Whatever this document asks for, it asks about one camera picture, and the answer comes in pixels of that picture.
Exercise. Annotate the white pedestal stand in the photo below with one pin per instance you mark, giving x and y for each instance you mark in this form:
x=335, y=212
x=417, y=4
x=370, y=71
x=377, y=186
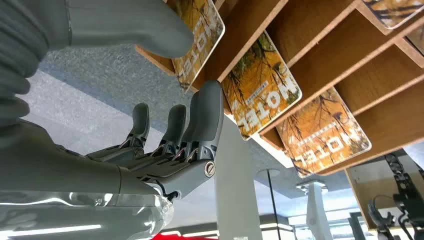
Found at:
x=316, y=212

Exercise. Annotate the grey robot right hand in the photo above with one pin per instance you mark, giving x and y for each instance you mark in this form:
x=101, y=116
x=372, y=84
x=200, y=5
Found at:
x=66, y=172

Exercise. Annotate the yellow hotel key card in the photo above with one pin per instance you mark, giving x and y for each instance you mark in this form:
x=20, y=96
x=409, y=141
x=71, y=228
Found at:
x=394, y=11
x=261, y=89
x=198, y=39
x=323, y=136

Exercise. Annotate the wooden card holder rack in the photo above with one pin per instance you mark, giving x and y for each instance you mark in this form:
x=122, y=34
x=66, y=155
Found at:
x=331, y=33

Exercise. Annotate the stanchion pole with round base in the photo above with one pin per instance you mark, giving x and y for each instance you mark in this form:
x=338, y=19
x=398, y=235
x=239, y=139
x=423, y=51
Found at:
x=268, y=172

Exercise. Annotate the grey kiosk stand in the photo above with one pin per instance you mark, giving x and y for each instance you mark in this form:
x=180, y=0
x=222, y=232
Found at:
x=235, y=185

